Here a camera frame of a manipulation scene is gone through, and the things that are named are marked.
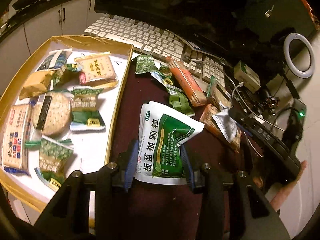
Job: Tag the green white medicine sachet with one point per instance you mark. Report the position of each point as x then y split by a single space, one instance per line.
165 135

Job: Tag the small yellow snack packet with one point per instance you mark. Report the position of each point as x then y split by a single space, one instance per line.
35 85

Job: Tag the person's right hand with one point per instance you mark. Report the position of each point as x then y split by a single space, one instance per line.
287 192

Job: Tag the blue cracker packet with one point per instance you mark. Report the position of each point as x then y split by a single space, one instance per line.
15 140

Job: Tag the black box with green light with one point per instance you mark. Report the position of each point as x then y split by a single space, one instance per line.
298 120

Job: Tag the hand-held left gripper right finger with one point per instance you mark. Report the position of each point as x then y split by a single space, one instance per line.
187 165

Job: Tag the yellow cardboard box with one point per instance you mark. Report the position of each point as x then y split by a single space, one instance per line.
95 130

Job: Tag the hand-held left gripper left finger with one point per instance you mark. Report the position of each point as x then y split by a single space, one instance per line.
130 160

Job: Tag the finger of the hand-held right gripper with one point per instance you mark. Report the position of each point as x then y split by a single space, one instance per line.
240 117

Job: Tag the orange cracker packet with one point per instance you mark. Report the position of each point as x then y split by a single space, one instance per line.
187 80
208 115

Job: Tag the round seaweed cracker packet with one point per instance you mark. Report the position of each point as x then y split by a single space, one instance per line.
52 115

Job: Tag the white lower cabinets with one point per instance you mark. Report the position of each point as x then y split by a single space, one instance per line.
42 22

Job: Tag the black computer monitor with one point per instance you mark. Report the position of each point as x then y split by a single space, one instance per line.
200 10

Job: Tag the yellow cracker packet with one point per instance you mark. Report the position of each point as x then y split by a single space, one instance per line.
97 67

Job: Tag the white keyboard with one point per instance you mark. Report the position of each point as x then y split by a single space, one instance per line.
140 35

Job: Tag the white green medicine box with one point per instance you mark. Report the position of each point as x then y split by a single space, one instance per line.
246 76

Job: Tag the blue white card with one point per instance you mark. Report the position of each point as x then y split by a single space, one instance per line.
192 46

